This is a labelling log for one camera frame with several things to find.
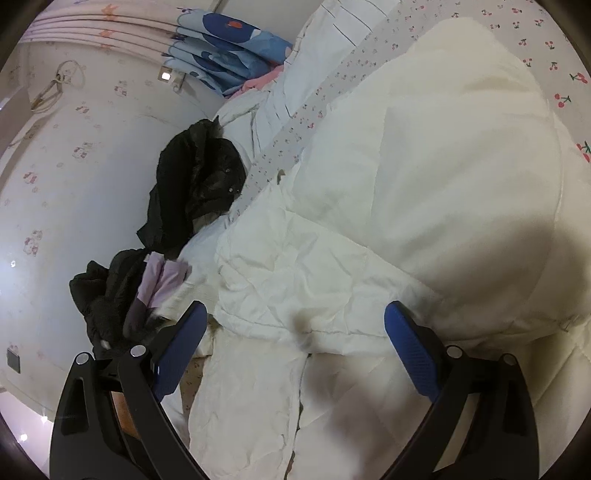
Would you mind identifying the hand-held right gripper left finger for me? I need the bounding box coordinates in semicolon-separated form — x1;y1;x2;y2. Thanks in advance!
48;300;208;480

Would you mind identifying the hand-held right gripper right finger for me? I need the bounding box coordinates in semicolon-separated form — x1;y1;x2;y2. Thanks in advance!
384;301;539;480

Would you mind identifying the white padded coat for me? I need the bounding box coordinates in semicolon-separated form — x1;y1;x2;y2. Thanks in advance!
159;18;591;480

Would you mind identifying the lilac cloth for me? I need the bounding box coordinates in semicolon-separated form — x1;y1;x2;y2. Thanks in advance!
124;254;194;333

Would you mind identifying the dark crumpled jacket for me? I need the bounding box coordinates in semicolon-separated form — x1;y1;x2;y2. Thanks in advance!
69;248;162;358

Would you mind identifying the black jacket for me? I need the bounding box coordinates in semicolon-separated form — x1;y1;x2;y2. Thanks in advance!
136;117;247;259

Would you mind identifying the small floral print quilt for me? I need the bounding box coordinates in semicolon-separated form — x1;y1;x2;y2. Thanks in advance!
245;9;444;204

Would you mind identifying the white pillow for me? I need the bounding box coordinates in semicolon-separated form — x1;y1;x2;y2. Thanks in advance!
217;0;402;158

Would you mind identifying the pink cloth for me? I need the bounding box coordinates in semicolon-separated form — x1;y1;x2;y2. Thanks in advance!
233;65;284;95

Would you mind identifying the pink curtain with blue hem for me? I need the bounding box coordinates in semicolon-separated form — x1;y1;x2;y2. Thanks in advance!
18;0;296;95

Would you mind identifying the cherry print bed sheet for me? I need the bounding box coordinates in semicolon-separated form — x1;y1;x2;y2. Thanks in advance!
397;0;591;167

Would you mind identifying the curtain tieback rope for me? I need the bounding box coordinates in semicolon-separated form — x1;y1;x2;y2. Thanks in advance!
30;60;86;112

